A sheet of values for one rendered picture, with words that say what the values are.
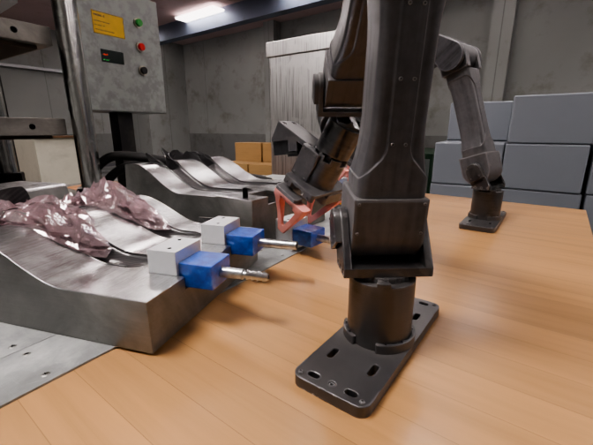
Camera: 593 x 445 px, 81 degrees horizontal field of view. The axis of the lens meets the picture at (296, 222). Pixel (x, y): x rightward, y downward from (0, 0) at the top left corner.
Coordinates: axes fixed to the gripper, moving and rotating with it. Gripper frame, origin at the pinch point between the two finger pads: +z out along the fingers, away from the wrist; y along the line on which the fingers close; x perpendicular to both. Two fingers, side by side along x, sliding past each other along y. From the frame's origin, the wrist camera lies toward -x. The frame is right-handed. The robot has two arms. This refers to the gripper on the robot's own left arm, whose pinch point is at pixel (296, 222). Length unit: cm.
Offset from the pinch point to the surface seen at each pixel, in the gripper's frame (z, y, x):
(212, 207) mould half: 5.5, 7.1, -13.6
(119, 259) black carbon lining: 1.9, 29.1, -4.8
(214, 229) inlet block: -3.0, 18.6, -1.1
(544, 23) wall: -130, -625, -103
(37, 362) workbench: 3.1, 40.4, 3.3
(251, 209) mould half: 0.0, 6.4, -5.7
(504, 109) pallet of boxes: -23, -230, -17
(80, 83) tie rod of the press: 14, 1, -83
